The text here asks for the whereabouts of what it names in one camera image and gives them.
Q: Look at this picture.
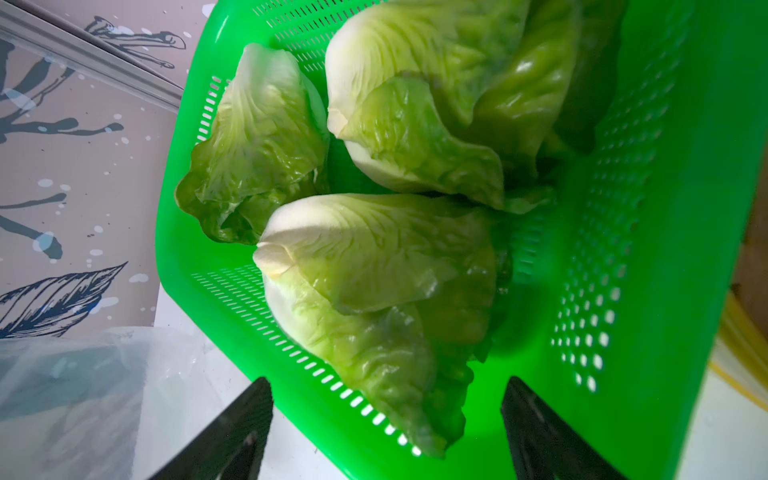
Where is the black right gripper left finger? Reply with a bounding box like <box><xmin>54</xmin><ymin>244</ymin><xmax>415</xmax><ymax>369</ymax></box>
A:
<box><xmin>153</xmin><ymin>377</ymin><xmax>274</xmax><ymax>479</ymax></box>

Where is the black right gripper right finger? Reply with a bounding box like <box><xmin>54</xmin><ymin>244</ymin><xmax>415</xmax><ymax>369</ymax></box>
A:
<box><xmin>501</xmin><ymin>377</ymin><xmax>624</xmax><ymax>479</ymax></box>

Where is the clear zipper bag blue seal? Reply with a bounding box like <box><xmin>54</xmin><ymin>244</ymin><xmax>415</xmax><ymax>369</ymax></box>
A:
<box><xmin>1</xmin><ymin>327</ymin><xmax>202</xmax><ymax>479</ymax></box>

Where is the small chinese cabbage left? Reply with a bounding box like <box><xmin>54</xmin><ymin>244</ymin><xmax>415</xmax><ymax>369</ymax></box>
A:
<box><xmin>175</xmin><ymin>43</ymin><xmax>331</xmax><ymax>245</ymax></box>

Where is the green plastic basket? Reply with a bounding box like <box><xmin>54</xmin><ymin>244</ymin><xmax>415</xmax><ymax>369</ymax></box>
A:
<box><xmin>156</xmin><ymin>1</ymin><xmax>767</xmax><ymax>479</ymax></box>

